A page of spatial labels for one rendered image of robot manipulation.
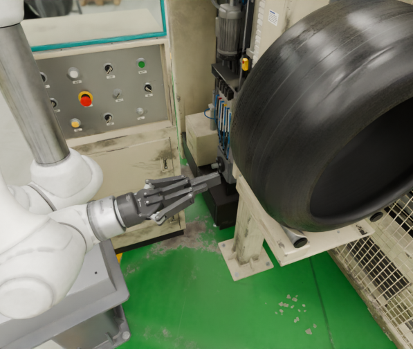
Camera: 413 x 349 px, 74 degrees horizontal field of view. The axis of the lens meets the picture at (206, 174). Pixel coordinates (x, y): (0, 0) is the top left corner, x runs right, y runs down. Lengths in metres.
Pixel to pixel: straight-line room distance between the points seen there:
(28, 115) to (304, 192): 0.71
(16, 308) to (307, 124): 0.53
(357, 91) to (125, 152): 0.98
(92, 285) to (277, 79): 0.80
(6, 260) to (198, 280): 1.38
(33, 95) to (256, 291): 1.46
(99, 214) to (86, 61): 0.66
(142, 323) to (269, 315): 0.69
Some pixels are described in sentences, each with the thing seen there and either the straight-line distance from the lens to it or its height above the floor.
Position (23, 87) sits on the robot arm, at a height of 1.29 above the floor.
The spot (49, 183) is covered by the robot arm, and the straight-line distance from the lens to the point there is 0.96.
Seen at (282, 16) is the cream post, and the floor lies 1.39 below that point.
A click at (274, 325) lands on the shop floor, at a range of 1.72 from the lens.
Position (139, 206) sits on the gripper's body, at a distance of 0.63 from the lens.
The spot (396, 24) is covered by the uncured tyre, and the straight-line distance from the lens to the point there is 0.63.
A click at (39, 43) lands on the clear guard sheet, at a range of 1.10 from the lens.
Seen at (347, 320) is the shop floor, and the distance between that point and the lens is 1.85.
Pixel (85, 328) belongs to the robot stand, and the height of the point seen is 0.28.
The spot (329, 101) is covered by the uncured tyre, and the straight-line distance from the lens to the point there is 0.54.
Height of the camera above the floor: 1.62
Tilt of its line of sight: 45 degrees down
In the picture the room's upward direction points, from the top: straight up
